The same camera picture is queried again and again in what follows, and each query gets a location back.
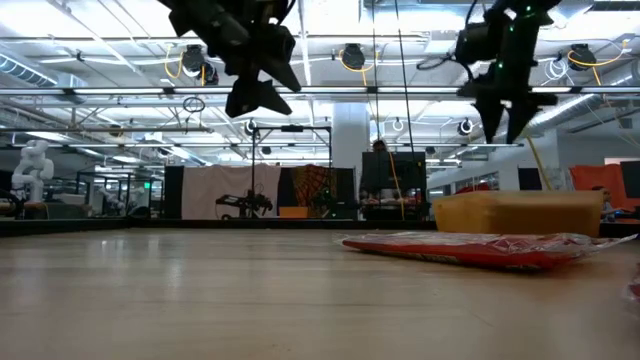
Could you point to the orange plastic basket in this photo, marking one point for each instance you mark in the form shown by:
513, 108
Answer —
520, 212

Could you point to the red popcorn bag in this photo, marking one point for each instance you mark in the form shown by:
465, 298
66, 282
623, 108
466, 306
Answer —
475, 252
635, 295

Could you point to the orange patterned cloth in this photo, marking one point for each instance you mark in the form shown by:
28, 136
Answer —
310, 185

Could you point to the distant dark robot arm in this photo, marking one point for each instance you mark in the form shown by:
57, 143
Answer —
245, 202

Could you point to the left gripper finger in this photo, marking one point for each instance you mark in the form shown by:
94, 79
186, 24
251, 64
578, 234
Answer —
280, 72
250, 97

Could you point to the pale curtain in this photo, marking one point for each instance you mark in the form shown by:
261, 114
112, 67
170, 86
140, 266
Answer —
215, 190

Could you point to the black stand frame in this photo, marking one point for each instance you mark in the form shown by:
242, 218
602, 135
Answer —
292, 128

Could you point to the white humanoid robot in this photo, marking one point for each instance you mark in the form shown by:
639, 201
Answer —
32, 167

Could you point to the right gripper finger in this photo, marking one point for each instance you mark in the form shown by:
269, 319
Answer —
517, 117
490, 112

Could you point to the black upright panel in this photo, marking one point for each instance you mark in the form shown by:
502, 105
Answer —
173, 192

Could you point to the distant orange bin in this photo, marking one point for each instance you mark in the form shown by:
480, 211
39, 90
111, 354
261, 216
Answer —
293, 212

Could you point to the person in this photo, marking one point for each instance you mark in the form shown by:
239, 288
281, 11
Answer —
379, 146
605, 197

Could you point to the white column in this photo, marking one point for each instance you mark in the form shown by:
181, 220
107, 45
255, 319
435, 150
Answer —
350, 140

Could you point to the red cloth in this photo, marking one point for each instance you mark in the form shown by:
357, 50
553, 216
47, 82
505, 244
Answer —
600, 180

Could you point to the black monitor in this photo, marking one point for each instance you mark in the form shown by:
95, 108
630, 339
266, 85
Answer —
400, 170
631, 180

